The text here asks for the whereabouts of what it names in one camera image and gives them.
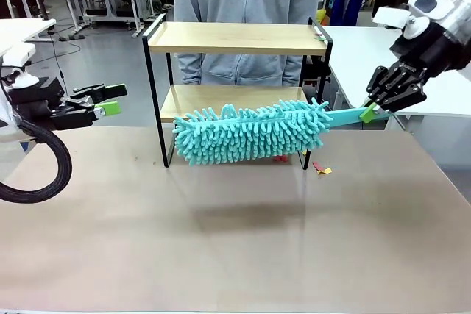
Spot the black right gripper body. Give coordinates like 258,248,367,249
389,21,461,83

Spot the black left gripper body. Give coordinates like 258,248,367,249
7,77,93,132

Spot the teal microfiber duster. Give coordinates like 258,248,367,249
171,97,393,167

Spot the black metal wood shelf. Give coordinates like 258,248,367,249
141,13,334,170

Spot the large white table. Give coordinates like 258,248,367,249
322,26,471,132

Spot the small white table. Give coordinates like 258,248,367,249
0,18,57,44

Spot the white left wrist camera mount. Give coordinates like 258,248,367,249
0,42,40,89

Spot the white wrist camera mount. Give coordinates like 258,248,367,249
0,42,40,89
371,7,430,40

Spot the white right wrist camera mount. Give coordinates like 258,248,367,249
371,7,430,40

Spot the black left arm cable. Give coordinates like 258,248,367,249
0,118,73,204

